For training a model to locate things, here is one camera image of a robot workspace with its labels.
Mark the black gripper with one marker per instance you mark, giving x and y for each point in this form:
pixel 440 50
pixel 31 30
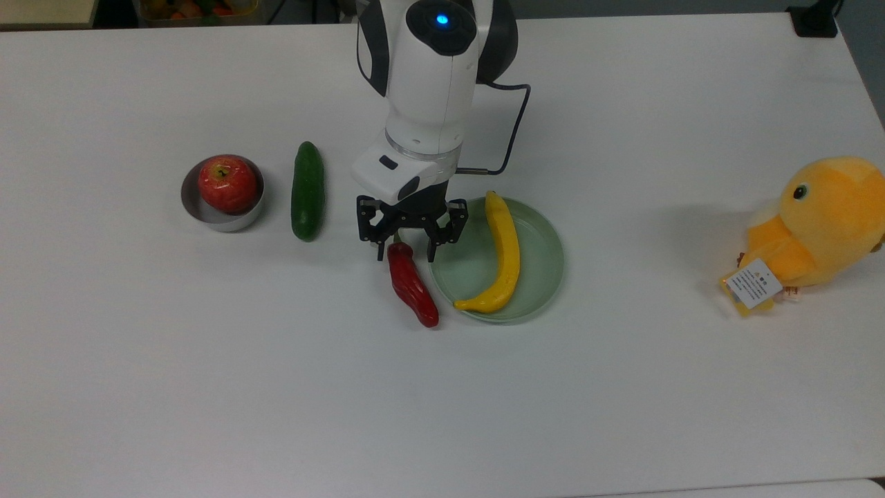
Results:
pixel 415 211

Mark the red chili pepper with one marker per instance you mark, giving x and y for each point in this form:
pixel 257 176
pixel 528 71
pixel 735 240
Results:
pixel 409 283

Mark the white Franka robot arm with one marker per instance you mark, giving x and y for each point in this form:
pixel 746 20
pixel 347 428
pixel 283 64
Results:
pixel 429 90

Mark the green plastic plate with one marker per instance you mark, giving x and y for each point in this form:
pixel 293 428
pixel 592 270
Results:
pixel 543 266

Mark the yellow banana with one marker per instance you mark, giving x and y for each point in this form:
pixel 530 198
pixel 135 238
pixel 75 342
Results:
pixel 508 256

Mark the green cucumber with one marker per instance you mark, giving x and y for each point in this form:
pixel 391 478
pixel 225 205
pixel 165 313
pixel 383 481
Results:
pixel 308 194

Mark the grey metal bowl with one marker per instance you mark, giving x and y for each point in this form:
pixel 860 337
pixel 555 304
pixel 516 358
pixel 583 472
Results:
pixel 228 221

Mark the red apple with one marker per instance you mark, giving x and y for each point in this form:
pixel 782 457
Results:
pixel 228 183

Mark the box of toy fruit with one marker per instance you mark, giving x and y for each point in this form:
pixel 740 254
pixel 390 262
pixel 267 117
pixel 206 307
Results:
pixel 200 10

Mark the orange plush duck toy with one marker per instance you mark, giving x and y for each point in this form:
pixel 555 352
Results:
pixel 826 221

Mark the beige cardboard box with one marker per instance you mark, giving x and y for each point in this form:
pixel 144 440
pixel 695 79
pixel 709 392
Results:
pixel 45 12

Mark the black table clamp base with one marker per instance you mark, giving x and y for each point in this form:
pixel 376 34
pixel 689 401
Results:
pixel 814 21

